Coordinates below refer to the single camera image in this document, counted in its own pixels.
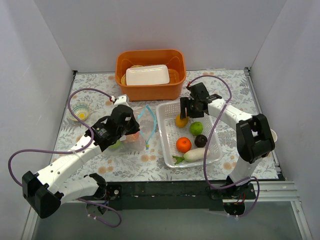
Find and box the peach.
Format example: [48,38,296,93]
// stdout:
[125,132,140,143]

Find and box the orange tangerine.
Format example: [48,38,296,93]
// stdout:
[175,137,192,153]

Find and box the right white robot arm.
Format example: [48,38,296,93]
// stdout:
[180,82,275,199]

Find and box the white radish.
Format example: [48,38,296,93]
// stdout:
[172,147,206,165]

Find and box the green lime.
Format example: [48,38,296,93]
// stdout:
[189,121,204,136]

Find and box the clear zip top bag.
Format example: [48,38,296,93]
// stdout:
[103,104,157,157]

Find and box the green apple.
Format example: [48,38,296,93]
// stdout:
[108,140,122,150]

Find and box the yellow mango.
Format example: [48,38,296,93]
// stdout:
[175,114,189,129]

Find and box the floral table mat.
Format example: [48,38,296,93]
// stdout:
[69,69,258,182]

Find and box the dark purple mangosteen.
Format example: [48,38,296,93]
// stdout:
[194,134,208,148]

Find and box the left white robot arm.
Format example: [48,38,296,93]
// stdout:
[22,104,140,219]

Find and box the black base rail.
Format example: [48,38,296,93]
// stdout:
[100,180,256,211]

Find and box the orange plastic tub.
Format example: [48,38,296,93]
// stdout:
[115,49,187,101]

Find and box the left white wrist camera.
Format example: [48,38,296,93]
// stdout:
[113,94,130,107]

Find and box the white plastic basket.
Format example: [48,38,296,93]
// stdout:
[156,100,214,169]

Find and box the white rectangular dish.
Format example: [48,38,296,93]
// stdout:
[125,64,170,86]

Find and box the yellow plate in tub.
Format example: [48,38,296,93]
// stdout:
[120,65,142,85]

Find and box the white cup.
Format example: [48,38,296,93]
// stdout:
[270,129,278,142]

